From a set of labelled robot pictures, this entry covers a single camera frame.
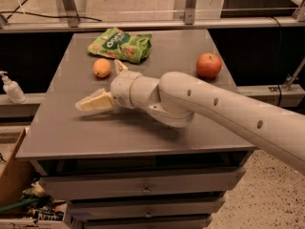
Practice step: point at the orange fruit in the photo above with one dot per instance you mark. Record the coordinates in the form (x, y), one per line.
(102, 67)

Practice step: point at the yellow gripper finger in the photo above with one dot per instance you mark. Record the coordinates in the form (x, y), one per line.
(99, 100)
(119, 66)

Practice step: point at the green chip bag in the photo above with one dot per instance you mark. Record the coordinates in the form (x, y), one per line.
(117, 44)

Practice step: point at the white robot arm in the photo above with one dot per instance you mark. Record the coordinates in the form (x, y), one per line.
(174, 98)

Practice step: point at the red apple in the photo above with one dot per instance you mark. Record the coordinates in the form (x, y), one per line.
(208, 65)

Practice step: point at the cardboard box with clutter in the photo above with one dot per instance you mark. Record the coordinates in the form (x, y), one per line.
(15, 177)

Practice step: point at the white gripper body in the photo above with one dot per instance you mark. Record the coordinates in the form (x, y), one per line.
(121, 89)

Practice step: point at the grey drawer cabinet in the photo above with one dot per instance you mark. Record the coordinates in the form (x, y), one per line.
(122, 169)

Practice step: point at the white pump bottle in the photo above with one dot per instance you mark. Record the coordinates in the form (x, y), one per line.
(12, 89)

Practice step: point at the metal frame rail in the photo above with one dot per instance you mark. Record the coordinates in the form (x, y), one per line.
(222, 23)

